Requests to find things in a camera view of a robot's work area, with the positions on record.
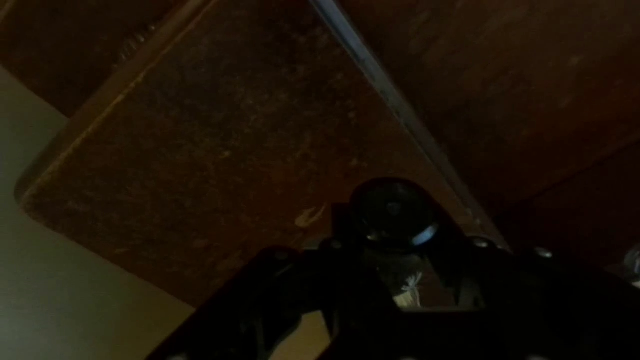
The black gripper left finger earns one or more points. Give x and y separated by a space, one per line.
253 300

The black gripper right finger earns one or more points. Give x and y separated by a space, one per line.
532 306

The brown wooden table top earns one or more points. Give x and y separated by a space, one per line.
232 146

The dark wooden dresser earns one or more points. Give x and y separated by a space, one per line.
547 86

